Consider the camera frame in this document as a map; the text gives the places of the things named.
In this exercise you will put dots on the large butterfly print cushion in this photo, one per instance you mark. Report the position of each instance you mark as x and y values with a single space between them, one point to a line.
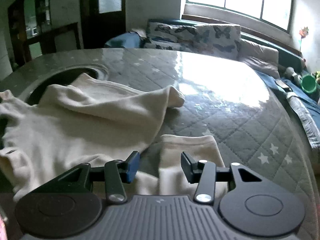
220 41

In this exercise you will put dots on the beige cushion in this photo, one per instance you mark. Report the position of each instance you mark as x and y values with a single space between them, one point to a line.
260 57

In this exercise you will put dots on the dark wooden console table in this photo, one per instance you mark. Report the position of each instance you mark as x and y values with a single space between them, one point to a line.
62 37

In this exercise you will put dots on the butterfly print seat cushion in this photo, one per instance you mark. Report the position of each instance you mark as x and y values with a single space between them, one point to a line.
170 46

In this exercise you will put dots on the dark door with frosted glass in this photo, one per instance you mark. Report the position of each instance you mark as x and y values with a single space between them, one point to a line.
102 30

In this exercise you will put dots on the round black induction cooktop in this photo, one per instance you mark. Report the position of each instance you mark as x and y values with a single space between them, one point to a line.
55 80

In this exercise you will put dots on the grey stuffed toy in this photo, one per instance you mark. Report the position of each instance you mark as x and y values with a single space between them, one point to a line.
293 75

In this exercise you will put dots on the blue blanket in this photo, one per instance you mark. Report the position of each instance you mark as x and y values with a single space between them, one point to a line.
302 105

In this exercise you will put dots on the cream sweatshirt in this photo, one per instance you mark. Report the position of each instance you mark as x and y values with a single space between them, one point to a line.
82 125

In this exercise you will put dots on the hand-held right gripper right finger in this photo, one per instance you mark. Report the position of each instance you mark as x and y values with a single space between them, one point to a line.
187 170

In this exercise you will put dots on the long butterfly print cushion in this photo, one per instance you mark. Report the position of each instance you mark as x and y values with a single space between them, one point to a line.
172 31

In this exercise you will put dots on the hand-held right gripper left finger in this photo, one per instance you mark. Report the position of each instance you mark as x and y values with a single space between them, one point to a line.
132 170

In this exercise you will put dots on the dark wooden shelf cabinet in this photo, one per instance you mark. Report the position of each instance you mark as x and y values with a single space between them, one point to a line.
17 30

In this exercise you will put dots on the colourful pinwheel toy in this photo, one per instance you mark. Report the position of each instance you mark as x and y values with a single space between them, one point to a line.
303 33

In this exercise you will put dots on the green plastic bucket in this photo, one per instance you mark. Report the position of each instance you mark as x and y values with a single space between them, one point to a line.
310 85

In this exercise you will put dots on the blue towel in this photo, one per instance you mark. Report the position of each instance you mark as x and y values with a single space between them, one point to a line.
122 40

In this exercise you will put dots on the teal sofa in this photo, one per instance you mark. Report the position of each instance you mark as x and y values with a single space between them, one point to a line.
290 52

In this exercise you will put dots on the small white appliance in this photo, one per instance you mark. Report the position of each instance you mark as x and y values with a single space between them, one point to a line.
34 31

